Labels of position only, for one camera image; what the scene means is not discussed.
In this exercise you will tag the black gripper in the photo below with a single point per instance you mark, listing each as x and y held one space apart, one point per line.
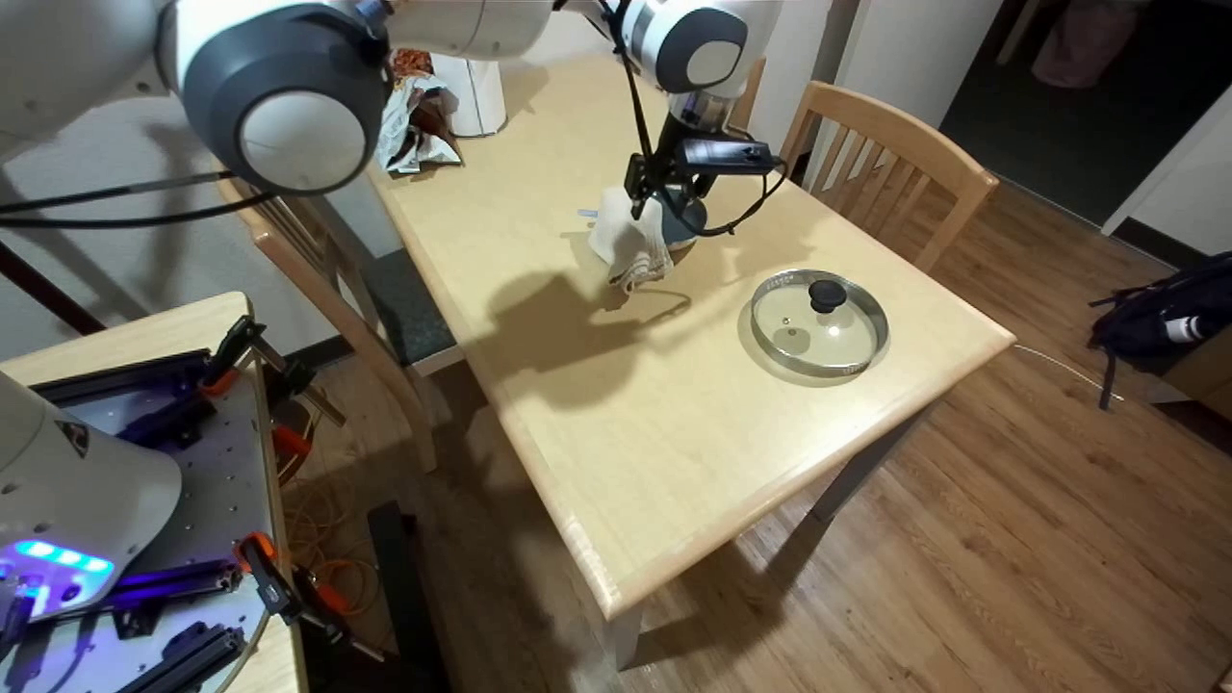
658 176

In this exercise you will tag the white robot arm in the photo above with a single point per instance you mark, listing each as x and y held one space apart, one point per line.
290 93

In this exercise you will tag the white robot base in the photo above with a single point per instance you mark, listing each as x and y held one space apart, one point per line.
78 505

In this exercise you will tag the blue bowl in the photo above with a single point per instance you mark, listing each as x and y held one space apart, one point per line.
680 222

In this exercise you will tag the white plastic jug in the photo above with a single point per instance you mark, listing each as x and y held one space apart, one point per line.
479 93

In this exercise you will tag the wooden chair near lid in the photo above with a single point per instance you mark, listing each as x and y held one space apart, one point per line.
883 168

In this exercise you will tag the crumpled snack bag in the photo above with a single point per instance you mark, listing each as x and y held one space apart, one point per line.
418 127

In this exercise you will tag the wooden chair with grey seat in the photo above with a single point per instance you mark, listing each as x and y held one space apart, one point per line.
305 240

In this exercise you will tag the orange black clamp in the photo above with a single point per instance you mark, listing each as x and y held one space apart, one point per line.
294 600

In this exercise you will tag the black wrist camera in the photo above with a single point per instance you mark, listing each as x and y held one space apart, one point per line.
726 157

